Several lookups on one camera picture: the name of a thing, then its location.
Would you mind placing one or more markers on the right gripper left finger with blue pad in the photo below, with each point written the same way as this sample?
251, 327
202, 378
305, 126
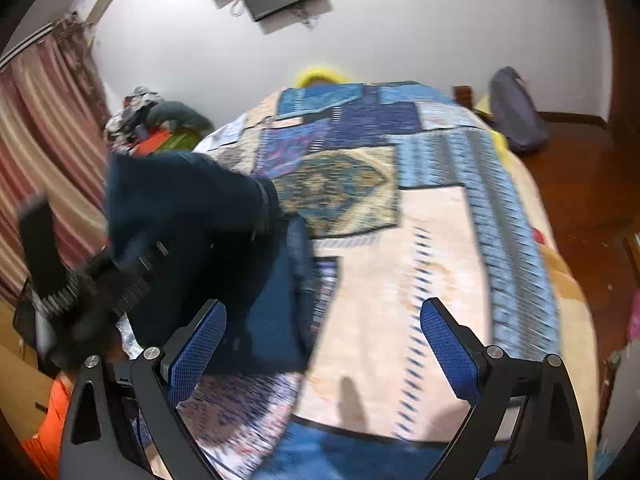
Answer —
111, 402

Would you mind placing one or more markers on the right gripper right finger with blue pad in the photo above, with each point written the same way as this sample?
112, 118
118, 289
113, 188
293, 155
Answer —
547, 439

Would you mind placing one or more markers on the blue denim jacket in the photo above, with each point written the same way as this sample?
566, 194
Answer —
210, 233

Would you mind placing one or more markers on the orange clothing of person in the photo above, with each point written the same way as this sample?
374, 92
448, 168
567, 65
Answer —
44, 447

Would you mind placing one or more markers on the pink object on floor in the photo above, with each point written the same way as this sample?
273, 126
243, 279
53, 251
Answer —
633, 326

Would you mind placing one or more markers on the patchwork patterned bedspread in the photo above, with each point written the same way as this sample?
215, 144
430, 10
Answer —
327, 374

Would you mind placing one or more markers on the striped maroon curtain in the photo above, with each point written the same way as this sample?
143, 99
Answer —
53, 111

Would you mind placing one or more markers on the clutter pile with orange box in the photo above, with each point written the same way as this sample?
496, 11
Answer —
148, 123

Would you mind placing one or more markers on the purple grey backpack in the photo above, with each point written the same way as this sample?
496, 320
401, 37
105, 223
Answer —
514, 112

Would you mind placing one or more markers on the brown wooden door frame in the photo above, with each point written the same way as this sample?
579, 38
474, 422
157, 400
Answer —
623, 18

